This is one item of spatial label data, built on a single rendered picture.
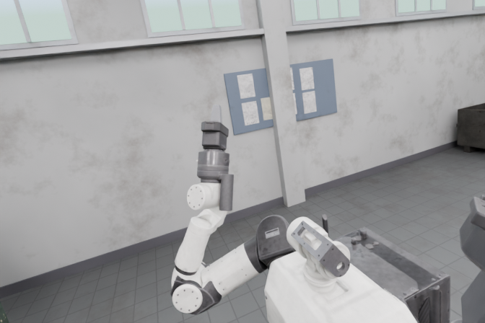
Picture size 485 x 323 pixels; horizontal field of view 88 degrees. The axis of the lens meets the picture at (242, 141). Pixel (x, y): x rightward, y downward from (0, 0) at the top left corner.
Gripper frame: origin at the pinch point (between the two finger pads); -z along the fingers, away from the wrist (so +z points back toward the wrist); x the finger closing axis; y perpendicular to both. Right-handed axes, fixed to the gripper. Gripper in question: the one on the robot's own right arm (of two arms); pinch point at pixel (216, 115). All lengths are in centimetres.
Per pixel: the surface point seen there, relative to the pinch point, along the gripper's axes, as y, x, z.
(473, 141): -332, -435, -67
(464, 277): -159, -180, 87
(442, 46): -279, -401, -231
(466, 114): -320, -427, -113
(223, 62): 65, -217, -127
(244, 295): 18, -167, 118
